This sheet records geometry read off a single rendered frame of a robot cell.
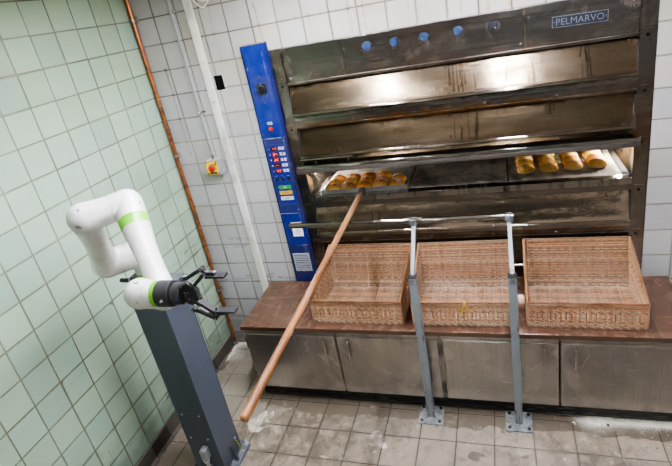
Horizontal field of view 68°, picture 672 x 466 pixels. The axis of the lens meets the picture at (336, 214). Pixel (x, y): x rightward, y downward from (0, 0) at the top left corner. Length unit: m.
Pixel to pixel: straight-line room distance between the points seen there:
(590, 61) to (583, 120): 0.29
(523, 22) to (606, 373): 1.80
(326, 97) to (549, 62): 1.19
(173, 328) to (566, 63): 2.32
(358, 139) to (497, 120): 0.78
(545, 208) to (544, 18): 1.01
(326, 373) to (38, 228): 1.76
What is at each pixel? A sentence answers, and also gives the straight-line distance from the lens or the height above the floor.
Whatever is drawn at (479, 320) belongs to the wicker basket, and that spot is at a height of 0.62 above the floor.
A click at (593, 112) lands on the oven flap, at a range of 2.88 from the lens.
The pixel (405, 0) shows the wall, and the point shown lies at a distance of 2.77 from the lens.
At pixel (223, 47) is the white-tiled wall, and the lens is 3.13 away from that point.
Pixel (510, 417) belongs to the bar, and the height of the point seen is 0.01.
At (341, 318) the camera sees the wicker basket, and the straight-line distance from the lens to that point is 2.95.
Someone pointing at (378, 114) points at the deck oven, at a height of 1.66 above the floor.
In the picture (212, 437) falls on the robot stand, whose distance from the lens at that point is 3.00.
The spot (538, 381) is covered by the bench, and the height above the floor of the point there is 0.27.
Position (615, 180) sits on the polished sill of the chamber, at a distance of 3.01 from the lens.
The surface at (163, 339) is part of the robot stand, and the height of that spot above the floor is 0.94.
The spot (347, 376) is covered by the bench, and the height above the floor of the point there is 0.22.
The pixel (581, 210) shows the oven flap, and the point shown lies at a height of 1.00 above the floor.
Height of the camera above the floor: 2.29
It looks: 23 degrees down
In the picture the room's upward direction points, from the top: 11 degrees counter-clockwise
